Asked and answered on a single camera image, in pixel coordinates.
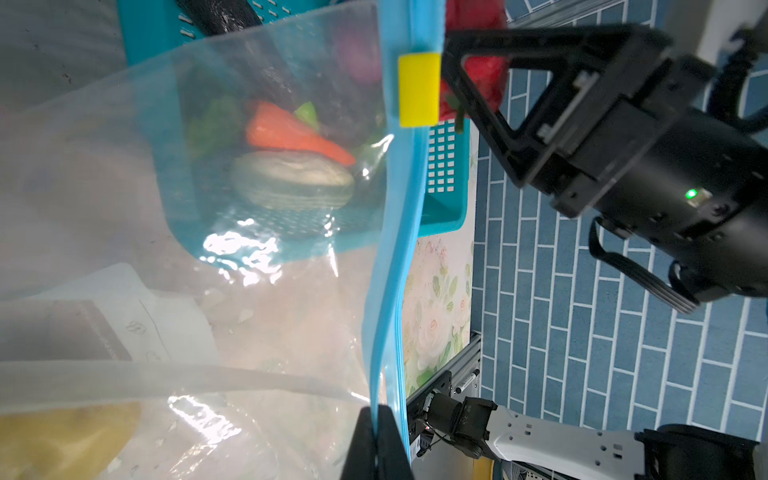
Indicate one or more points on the orange toy carrot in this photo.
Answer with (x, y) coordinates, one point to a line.
(274, 128)

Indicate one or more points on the red toy pepper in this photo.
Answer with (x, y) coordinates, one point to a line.
(489, 74)

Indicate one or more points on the yellow toy potato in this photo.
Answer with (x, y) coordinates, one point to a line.
(77, 443)

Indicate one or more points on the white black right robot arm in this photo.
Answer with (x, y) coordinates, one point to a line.
(481, 428)

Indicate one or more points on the purple toy onion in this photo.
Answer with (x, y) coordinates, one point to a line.
(357, 52)

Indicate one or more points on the white toy radish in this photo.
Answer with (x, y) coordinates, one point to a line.
(289, 180)

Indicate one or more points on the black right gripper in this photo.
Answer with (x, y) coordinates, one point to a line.
(681, 196)

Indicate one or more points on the clear zip top bag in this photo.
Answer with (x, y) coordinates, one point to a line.
(244, 367)

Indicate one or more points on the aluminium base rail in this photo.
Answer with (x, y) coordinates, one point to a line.
(460, 377)

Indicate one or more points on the black toy eggplant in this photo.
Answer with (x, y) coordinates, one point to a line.
(219, 17)

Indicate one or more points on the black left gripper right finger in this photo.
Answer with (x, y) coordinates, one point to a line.
(391, 456)

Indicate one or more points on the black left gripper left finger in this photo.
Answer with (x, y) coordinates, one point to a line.
(361, 459)

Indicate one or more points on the teal plastic basket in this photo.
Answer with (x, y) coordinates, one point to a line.
(197, 187)

